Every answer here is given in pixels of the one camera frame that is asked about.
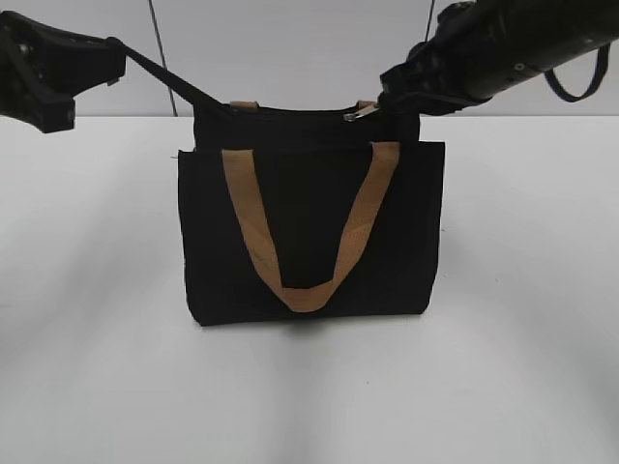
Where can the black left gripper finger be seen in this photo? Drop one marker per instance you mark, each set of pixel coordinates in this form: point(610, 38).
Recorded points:
point(68, 62)
point(48, 116)

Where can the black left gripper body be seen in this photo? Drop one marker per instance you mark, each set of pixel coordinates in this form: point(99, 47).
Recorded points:
point(19, 98)

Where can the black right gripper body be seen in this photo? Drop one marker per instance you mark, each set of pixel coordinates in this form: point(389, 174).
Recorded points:
point(442, 73)

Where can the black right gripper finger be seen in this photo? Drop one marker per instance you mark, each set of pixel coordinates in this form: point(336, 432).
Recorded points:
point(410, 87)

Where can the metal zipper pull with ring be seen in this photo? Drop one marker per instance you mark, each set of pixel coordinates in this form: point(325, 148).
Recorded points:
point(364, 109)

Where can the black canvas tote bag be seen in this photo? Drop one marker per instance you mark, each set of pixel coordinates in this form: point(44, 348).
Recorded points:
point(298, 215)

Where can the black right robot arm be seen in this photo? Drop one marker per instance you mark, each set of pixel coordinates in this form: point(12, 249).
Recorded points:
point(531, 38)

